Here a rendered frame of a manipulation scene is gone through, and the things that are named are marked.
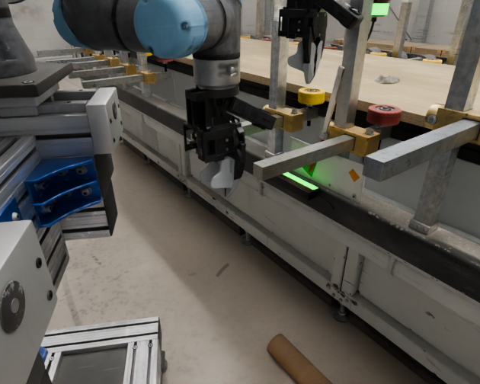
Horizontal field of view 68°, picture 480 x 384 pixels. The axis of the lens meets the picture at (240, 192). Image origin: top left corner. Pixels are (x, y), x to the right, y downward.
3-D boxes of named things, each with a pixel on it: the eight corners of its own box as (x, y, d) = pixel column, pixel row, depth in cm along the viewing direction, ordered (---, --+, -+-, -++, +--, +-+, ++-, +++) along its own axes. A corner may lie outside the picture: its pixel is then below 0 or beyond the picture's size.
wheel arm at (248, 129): (197, 152, 89) (196, 135, 87) (190, 147, 92) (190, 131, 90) (317, 120, 112) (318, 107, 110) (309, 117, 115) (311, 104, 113)
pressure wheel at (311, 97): (322, 129, 109) (327, 91, 104) (296, 129, 110) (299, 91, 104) (320, 122, 116) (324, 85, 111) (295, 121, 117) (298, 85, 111)
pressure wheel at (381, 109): (381, 157, 91) (390, 112, 85) (355, 148, 96) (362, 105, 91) (399, 150, 95) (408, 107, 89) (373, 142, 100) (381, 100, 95)
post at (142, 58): (145, 107, 186) (132, 3, 163) (143, 106, 189) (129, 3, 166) (152, 107, 188) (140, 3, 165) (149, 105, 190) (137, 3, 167)
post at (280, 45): (273, 180, 117) (280, 17, 94) (266, 177, 119) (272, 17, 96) (280, 177, 118) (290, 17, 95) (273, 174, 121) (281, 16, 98)
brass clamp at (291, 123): (289, 133, 102) (289, 116, 99) (259, 122, 111) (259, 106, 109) (304, 129, 105) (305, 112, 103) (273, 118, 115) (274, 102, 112)
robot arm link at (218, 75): (222, 52, 61) (252, 58, 55) (223, 80, 63) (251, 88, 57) (184, 56, 57) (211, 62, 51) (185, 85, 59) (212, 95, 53)
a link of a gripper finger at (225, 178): (206, 203, 67) (203, 158, 62) (232, 194, 70) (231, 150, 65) (215, 210, 65) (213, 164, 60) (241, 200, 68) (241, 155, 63)
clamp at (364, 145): (364, 158, 84) (368, 137, 82) (321, 142, 94) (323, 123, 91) (379, 152, 87) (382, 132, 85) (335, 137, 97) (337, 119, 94)
